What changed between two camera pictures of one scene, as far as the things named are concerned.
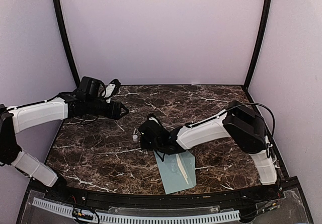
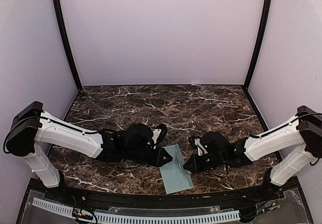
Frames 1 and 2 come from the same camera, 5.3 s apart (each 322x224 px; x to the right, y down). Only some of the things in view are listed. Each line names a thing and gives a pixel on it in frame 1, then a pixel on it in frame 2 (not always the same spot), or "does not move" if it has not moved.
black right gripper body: (145, 144) → (206, 165)
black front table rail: (89, 195) does not move
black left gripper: (113, 112) → (158, 161)
